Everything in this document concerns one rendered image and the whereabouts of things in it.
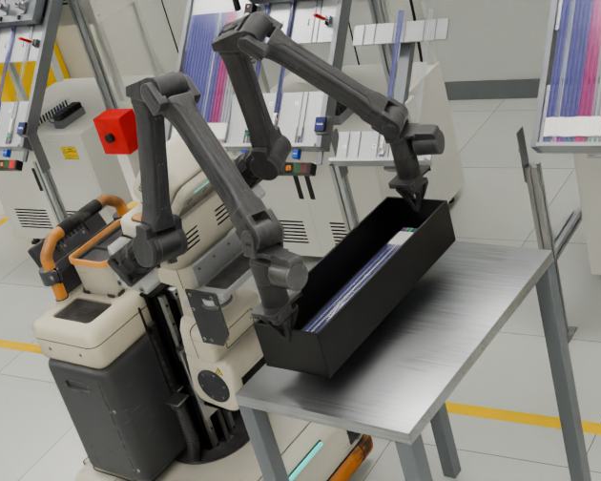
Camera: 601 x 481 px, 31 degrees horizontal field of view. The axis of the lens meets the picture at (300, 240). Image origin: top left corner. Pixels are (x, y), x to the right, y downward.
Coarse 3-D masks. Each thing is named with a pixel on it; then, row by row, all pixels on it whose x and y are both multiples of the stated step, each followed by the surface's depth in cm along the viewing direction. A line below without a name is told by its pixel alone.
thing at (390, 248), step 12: (408, 228) 270; (396, 240) 266; (384, 252) 263; (372, 264) 259; (360, 276) 256; (348, 288) 252; (336, 300) 249; (324, 312) 246; (336, 312) 244; (312, 324) 242
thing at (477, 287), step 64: (448, 256) 271; (512, 256) 264; (384, 320) 253; (448, 320) 247; (256, 384) 244; (320, 384) 238; (384, 384) 232; (448, 384) 227; (256, 448) 248; (448, 448) 315; (576, 448) 285
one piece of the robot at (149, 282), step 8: (120, 240) 262; (112, 248) 260; (120, 248) 261; (152, 272) 262; (120, 280) 264; (144, 280) 260; (152, 280) 261; (136, 288) 261; (144, 288) 260; (152, 288) 261
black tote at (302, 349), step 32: (384, 224) 273; (416, 224) 272; (448, 224) 265; (352, 256) 263; (416, 256) 254; (320, 288) 253; (384, 288) 245; (352, 320) 235; (288, 352) 234; (320, 352) 228; (352, 352) 236
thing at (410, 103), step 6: (408, 96) 362; (414, 96) 362; (408, 102) 358; (414, 102) 362; (408, 108) 359; (414, 108) 362; (408, 114) 360; (414, 114) 362; (414, 120) 362; (426, 174) 372; (432, 180) 376; (432, 186) 376; (426, 192) 373; (432, 192) 376; (426, 198) 374; (432, 198) 376
